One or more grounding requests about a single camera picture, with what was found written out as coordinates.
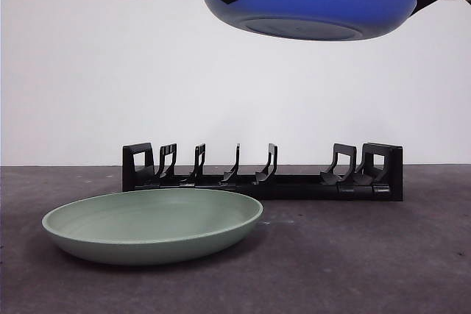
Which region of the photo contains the blue round plate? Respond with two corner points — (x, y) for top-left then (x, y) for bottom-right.
(200, 0), (417, 42)

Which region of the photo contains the pale green round plate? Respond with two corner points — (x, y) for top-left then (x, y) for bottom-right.
(40, 188), (264, 266)

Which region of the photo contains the black plastic plate rack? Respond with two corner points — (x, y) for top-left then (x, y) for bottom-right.
(121, 142), (405, 203)

